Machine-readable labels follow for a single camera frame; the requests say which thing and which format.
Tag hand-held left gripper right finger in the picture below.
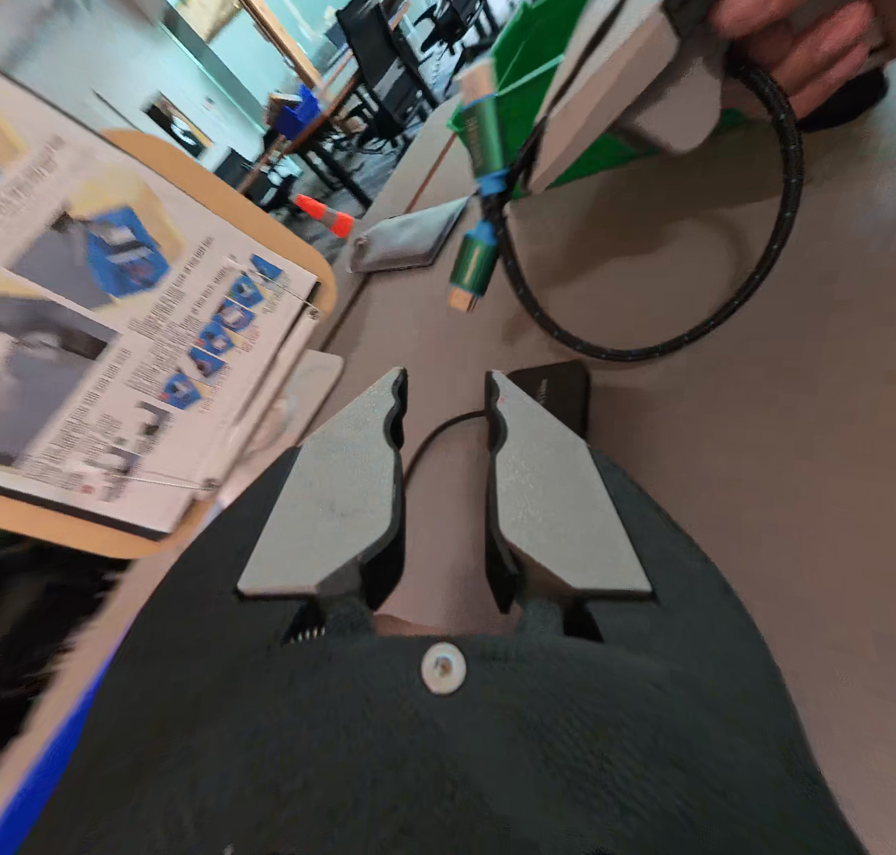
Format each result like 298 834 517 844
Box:
484 370 653 616

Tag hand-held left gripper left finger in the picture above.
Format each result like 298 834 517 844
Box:
237 367 408 611

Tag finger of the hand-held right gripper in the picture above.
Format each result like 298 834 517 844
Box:
528 15 683 195
553 0 701 100

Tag green plastic bin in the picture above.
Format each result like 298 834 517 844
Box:
448 0 750 198

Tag braided usb cable green plugs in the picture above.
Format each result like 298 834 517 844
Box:
448 57 805 365

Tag black usb hub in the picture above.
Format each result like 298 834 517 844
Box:
505 360 591 439

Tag person's right hand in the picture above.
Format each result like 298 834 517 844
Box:
707 0 890 118

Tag silver foil pouch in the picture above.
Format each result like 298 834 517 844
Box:
348 195 470 275

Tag printed instruction sheet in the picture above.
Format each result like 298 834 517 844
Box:
0 75 319 534

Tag wooden document board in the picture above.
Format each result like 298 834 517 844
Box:
0 129 338 561

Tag orange traffic cone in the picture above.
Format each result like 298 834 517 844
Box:
293 194 357 239

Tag small blue bin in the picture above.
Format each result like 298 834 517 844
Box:
272 85 323 135

